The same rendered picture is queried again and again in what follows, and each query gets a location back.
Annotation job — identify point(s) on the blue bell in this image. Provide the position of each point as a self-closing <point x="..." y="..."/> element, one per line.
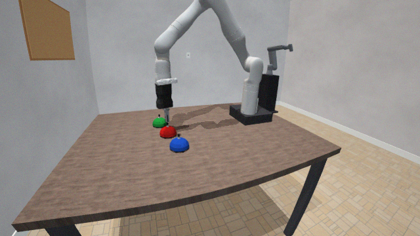
<point x="179" y="144"/>

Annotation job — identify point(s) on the green dome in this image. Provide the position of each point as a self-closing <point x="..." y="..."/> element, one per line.
<point x="159" y="122"/>

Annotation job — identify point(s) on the red dome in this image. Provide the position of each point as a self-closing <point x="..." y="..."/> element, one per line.
<point x="167" y="132"/>

